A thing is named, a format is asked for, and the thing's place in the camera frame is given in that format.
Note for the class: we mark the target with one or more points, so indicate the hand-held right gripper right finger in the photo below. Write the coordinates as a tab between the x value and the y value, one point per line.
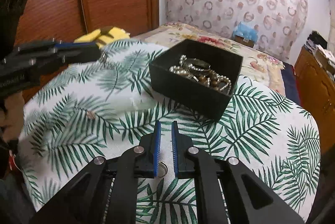
174	150

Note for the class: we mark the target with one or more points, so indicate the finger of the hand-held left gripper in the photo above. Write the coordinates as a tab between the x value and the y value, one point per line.
65	46
73	56

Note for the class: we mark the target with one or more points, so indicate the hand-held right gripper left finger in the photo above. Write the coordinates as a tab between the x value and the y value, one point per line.
157	150

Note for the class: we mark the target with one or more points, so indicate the small metal jewelry piece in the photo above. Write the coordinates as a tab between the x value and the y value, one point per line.
103	57

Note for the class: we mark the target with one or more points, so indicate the black box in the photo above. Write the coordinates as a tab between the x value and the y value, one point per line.
188	96

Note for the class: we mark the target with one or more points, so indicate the silver bangle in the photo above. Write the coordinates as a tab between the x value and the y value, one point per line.
200	65

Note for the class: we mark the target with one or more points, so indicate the yellow plush toy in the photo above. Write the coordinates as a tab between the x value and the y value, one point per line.
89	37

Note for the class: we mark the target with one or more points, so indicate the leaf print tablecloth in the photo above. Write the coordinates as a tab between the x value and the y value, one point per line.
235	122

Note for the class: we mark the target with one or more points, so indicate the floral bedspread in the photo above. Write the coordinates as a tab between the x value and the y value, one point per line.
251	56

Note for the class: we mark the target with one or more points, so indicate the small brown box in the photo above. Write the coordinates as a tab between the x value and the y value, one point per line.
243	41

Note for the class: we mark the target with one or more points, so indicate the blue plastic bag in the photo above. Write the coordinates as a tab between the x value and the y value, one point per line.
246	30

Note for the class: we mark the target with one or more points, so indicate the wooden cabinet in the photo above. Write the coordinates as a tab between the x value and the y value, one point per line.
316	88

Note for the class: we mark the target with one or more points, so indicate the cardboard box with papers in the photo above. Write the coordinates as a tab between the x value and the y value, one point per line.
325	58

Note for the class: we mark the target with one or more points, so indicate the stack of dark clothes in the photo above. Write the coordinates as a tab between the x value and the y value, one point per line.
316	39

